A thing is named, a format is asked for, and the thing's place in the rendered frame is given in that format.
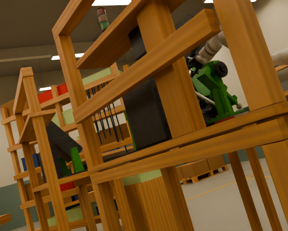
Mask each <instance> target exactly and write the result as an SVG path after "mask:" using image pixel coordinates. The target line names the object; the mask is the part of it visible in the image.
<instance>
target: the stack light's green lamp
mask: <svg viewBox="0 0 288 231"><path fill-rule="evenodd" d="M100 26H101V30H102V32H104V31H105V30H106V29H107V28H108V26H109V23H108V22H102V23H101V24H100Z"/></svg>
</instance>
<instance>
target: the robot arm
mask: <svg viewBox="0 0 288 231"><path fill-rule="evenodd" d="M219 27H220V30H221V32H219V33H218V34H217V35H215V36H214V37H212V38H211V40H210V41H209V42H208V43H207V44H206V45H205V46H204V47H203V48H202V49H201V50H200V51H199V52H198V54H197V55H196V56H195V57H193V58H191V57H190V56H188V57H187V61H186V64H187V67H188V70H190V69H191V68H193V67H195V68H196V69H195V71H193V73H192V75H191V77H193V76H194V75H195V74H198V73H199V69H202V66H204V65H205V64H207V63H209V62H210V61H211V60H212V58H213V57H214V56H215V55H216V53H217V52H218V51H219V50H220V49H221V48H222V45H224V46H225V47H227V48H228V45H227V42H226V39H225V36H224V33H223V30H222V27H221V25H220V26H219ZM271 59H272V61H273V64H274V66H283V65H288V47H287V48H285V49H283V50H281V51H279V52H277V53H274V54H272V55H271ZM191 60H192V63H191V64H190V65H189V61H191Z"/></svg>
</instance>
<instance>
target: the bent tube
mask: <svg viewBox="0 0 288 231"><path fill-rule="evenodd" d="M193 71H194V70H193V69H190V70H189V74H190V76H191V75H192V73H193ZM195 92H196V91H195ZM196 95H197V98H198V99H199V100H200V101H202V102H203V101H204V100H207V101H209V104H208V105H209V106H211V107H213V108H215V109H216V106H215V102H214V101H212V100H210V99H208V98H207V97H205V96H203V95H201V94H199V93H198V92H196Z"/></svg>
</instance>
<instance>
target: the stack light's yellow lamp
mask: <svg viewBox="0 0 288 231"><path fill-rule="evenodd" d="M98 19H99V22H100V24H101V23H102V22H108V19H107V16H106V15H105V14H102V15H100V16H99V17H98Z"/></svg>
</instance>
